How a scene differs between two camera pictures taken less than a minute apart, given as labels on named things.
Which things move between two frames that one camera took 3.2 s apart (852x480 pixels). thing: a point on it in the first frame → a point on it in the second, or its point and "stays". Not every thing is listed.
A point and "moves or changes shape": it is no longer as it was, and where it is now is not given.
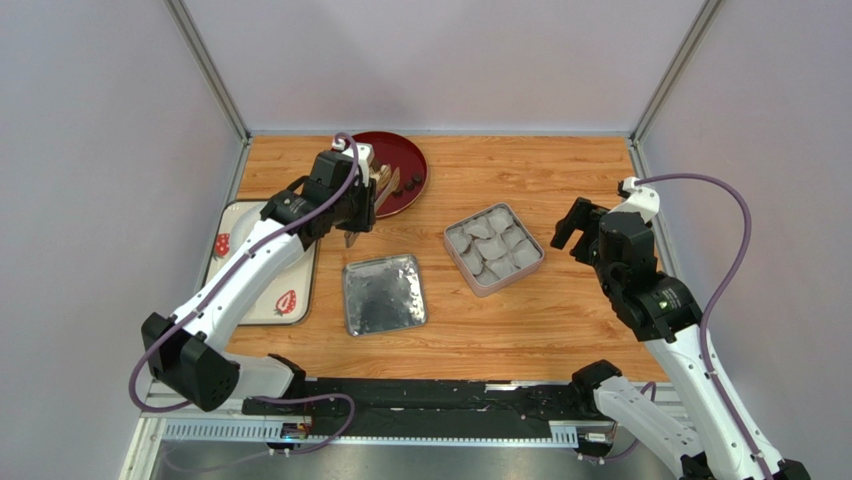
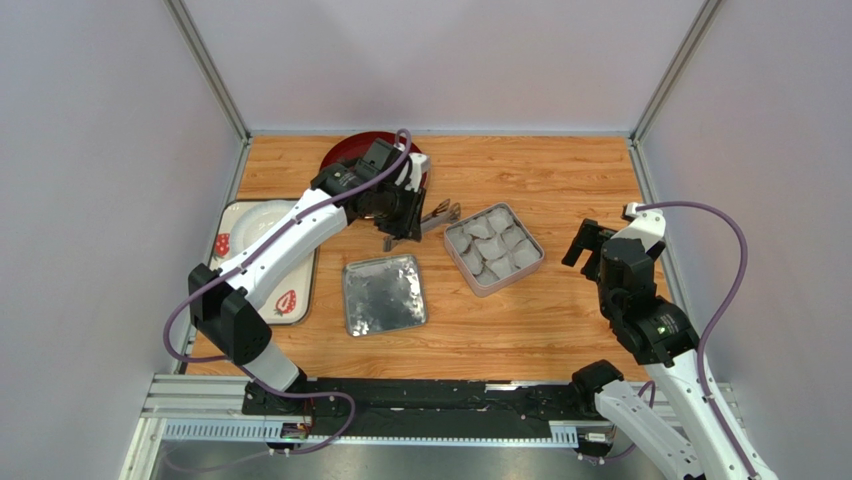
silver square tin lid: [383, 295] stays
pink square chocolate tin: [492, 249] stays
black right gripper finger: [577, 219] → [586, 237]
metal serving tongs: [384, 182] moves or changes shape
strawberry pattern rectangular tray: [291, 299] stays
